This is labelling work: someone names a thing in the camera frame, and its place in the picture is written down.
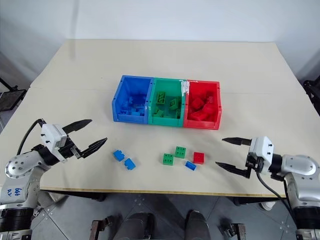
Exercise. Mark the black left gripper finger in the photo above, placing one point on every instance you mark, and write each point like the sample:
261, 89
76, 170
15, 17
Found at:
95, 146
77, 125

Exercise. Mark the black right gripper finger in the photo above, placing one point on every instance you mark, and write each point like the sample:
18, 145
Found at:
231, 167
237, 140

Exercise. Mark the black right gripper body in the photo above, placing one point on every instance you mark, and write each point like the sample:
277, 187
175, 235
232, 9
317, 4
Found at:
253, 163

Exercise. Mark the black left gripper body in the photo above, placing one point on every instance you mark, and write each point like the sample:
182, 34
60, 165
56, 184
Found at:
68, 150

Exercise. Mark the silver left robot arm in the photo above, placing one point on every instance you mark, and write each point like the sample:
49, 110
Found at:
23, 162

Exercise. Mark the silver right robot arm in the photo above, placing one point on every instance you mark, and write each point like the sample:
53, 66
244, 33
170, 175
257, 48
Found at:
298, 166

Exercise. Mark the red toy brick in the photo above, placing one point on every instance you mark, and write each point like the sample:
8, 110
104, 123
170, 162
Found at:
199, 157
208, 112
198, 103
193, 115

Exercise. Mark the small flat blue toy brick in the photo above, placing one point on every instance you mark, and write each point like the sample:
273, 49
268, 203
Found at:
191, 165

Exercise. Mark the red plastic bin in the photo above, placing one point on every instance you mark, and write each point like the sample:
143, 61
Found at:
200, 123

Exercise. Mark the white shoe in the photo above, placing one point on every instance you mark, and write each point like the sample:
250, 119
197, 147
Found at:
267, 205

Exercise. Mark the blue plastic bin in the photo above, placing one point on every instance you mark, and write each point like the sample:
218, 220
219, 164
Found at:
130, 118

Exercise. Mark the white cloth under table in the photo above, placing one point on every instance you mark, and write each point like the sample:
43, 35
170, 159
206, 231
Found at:
51, 198

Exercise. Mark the green toy brick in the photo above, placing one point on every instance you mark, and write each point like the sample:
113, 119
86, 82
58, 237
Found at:
180, 152
178, 113
158, 113
168, 159
161, 97
174, 103

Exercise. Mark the dark rounded shape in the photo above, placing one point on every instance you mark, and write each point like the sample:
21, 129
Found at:
198, 225

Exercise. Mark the black metal stand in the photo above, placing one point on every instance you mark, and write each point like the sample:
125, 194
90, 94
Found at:
11, 96

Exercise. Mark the green plastic bin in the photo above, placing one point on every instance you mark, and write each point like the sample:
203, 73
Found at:
163, 121

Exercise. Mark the white tape label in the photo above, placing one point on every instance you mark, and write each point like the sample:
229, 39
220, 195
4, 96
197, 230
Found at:
184, 87

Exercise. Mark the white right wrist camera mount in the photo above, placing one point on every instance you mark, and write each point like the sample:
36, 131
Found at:
261, 148

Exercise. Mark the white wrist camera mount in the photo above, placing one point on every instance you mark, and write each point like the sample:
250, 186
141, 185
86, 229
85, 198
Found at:
261, 148
51, 136

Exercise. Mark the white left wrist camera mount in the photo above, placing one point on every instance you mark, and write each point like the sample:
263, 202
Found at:
51, 136

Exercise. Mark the brown metal bracket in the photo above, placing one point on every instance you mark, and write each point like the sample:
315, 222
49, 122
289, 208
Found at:
100, 227
235, 231

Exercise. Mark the black equipment frame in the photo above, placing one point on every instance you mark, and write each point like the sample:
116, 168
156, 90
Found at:
312, 92

